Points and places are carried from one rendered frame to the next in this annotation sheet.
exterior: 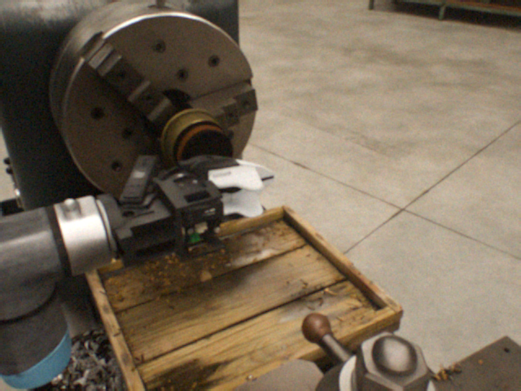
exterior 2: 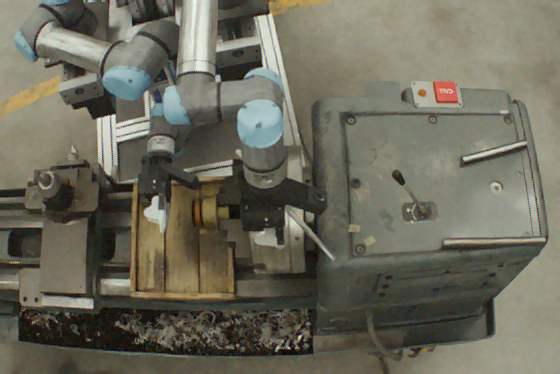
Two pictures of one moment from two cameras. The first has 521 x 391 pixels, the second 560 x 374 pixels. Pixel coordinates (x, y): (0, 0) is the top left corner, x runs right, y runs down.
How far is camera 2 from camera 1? 1.78 m
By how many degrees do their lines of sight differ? 73
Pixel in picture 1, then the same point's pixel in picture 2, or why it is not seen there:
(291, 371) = (94, 203)
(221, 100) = (235, 234)
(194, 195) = (145, 184)
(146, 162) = (186, 176)
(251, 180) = (150, 212)
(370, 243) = not seen: outside the picture
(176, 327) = (176, 206)
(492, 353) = (82, 281)
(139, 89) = (229, 179)
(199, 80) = not seen: hidden behind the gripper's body
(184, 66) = not seen: hidden behind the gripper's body
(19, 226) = (155, 125)
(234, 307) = (174, 234)
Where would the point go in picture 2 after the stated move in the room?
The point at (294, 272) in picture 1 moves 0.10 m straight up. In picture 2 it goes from (182, 273) to (174, 262)
